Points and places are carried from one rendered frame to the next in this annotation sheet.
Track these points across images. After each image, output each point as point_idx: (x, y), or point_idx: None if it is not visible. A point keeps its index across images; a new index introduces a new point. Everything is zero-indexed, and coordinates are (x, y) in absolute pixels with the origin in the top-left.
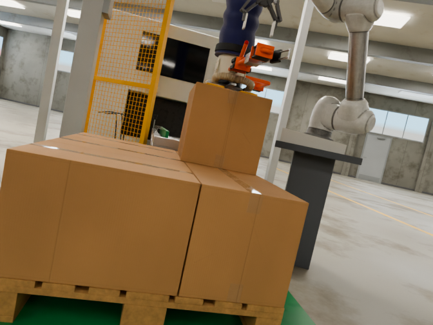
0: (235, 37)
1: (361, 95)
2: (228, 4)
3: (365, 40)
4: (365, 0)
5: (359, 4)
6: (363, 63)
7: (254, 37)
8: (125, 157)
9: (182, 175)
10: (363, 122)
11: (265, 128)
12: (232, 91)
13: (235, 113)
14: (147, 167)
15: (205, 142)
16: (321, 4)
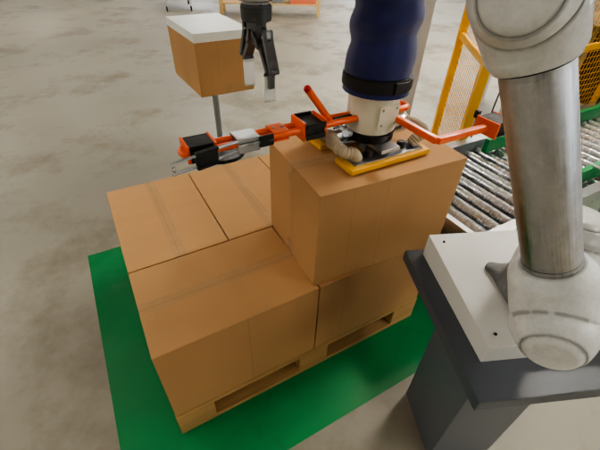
0: (346, 60)
1: (539, 265)
2: None
3: (520, 107)
4: None
5: None
6: (531, 179)
7: (385, 54)
8: (188, 211)
9: (156, 254)
10: (514, 334)
11: (316, 233)
12: (289, 164)
13: (294, 196)
14: (153, 234)
15: (280, 216)
16: None
